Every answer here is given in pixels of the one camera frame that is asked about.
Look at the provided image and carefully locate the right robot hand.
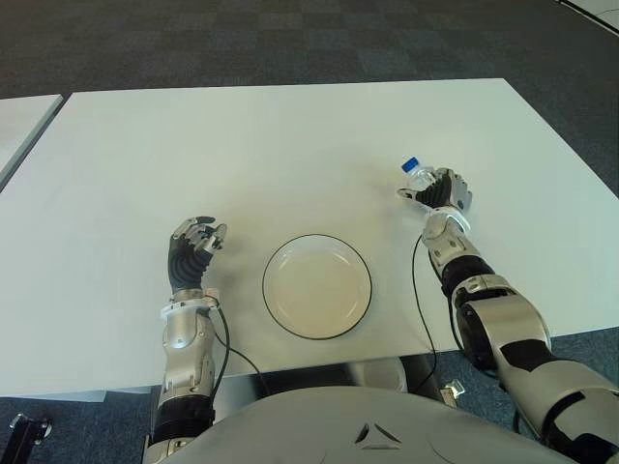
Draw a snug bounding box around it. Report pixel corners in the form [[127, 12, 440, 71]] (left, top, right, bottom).
[[396, 167, 474, 214]]

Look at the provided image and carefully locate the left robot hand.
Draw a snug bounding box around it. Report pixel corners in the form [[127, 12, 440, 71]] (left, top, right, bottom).
[[166, 216, 228, 295]]

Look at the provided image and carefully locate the clear water bottle blue cap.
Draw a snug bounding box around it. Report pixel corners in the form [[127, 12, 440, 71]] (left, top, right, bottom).
[[399, 156, 436, 190]]

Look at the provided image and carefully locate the white plate black rim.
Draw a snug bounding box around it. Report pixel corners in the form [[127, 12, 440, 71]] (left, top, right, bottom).
[[261, 234, 374, 342]]

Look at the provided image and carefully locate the white rounded robot leg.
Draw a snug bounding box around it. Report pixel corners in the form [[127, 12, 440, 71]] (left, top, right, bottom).
[[355, 357, 410, 395]]

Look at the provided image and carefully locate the neighbouring white table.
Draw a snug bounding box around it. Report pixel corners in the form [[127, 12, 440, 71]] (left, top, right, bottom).
[[0, 94, 66, 192]]

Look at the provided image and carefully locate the black wheeled stand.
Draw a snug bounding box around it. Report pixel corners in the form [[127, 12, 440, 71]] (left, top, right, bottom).
[[7, 413, 54, 458]]

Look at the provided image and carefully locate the white floor board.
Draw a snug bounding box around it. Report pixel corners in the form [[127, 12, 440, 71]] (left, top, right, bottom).
[[560, 0, 619, 33]]

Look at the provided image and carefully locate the grey robot torso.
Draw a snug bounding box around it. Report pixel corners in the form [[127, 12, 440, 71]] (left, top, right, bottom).
[[162, 385, 576, 464]]

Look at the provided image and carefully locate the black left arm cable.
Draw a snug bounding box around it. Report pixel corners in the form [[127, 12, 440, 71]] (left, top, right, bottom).
[[195, 302, 265, 388]]

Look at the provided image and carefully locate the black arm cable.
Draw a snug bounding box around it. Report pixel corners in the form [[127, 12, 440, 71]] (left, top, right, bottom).
[[410, 234, 439, 395], [195, 302, 265, 388]]

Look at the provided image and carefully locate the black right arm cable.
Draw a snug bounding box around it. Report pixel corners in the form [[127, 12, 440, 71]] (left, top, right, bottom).
[[410, 234, 439, 395]]

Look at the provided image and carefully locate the small metal bracket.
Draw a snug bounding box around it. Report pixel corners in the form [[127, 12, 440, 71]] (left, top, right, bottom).
[[437, 378, 465, 405]]

